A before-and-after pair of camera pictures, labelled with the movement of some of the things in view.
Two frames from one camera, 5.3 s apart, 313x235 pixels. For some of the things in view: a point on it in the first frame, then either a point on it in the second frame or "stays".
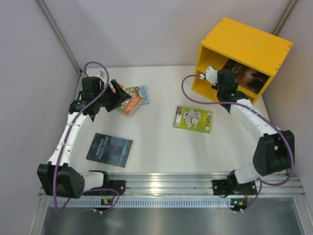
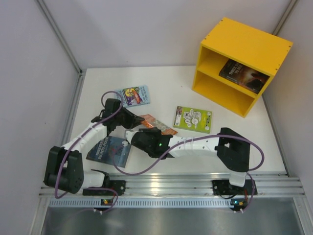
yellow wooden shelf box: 256,50 stays
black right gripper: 230,80 to 136,138
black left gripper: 113,95 to 130,118
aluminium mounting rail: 187,190 stays
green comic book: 193,119 stays
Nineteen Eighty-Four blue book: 110,150 stays
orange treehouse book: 133,105 to 150,122
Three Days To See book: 247,76 stays
